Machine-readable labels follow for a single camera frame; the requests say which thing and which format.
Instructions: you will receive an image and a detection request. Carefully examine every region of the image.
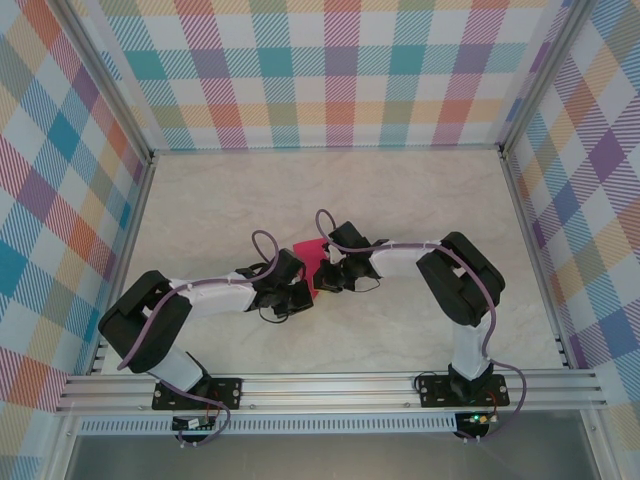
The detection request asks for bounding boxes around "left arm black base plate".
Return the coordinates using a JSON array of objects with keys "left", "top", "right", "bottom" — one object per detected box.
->
[{"left": 152, "top": 377, "right": 244, "bottom": 412}]

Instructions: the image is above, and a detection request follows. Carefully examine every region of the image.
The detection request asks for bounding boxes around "aluminium frame side rail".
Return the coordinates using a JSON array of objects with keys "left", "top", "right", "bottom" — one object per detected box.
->
[
  {"left": 499, "top": 149, "right": 576, "bottom": 371},
  {"left": 89, "top": 154, "right": 157, "bottom": 376}
]

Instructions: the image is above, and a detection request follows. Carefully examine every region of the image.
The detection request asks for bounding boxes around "grey metal shelf panel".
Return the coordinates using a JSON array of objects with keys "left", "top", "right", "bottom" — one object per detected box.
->
[{"left": 64, "top": 433, "right": 596, "bottom": 480}]

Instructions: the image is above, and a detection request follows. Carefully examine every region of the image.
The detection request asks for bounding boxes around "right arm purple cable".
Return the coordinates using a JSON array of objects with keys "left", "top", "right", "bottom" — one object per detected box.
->
[{"left": 314, "top": 208, "right": 530, "bottom": 444}]

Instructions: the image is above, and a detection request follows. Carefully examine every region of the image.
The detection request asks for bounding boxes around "pink cloth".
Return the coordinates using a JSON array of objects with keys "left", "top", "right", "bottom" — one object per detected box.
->
[{"left": 292, "top": 238, "right": 331, "bottom": 296}]

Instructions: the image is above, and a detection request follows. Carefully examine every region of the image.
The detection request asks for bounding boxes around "aluminium mounting rail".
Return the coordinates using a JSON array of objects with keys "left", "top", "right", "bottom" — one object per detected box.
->
[{"left": 54, "top": 368, "right": 609, "bottom": 415}]

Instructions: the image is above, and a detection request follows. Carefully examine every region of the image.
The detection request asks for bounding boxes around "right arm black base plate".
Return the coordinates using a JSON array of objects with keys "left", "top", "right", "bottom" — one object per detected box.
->
[{"left": 417, "top": 373, "right": 509, "bottom": 409}]

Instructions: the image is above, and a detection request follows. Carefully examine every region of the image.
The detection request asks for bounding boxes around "left gripper thin black cable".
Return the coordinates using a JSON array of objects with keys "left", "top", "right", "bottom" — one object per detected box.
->
[{"left": 258, "top": 307, "right": 292, "bottom": 327}]

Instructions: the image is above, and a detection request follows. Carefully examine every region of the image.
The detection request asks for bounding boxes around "slotted grey cable duct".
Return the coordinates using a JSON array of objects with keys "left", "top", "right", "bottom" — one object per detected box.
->
[{"left": 77, "top": 417, "right": 459, "bottom": 435}]

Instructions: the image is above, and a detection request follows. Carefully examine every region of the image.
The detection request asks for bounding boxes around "aluminium frame cross rail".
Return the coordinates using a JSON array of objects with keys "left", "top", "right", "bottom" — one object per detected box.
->
[{"left": 149, "top": 143, "right": 506, "bottom": 154}]

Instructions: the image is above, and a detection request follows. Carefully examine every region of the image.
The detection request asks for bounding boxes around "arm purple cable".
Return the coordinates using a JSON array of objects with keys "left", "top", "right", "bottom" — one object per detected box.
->
[
  {"left": 314, "top": 208, "right": 530, "bottom": 444},
  {"left": 117, "top": 229, "right": 281, "bottom": 448}
]

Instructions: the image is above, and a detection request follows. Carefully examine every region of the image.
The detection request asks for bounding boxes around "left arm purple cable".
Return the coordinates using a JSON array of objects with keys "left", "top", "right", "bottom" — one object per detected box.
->
[{"left": 117, "top": 229, "right": 281, "bottom": 448}]

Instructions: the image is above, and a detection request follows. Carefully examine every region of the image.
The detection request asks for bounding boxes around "aluminium frame post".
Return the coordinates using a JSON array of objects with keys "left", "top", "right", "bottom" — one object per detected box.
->
[
  {"left": 62, "top": 0, "right": 155, "bottom": 162},
  {"left": 499, "top": 0, "right": 596, "bottom": 159}
]

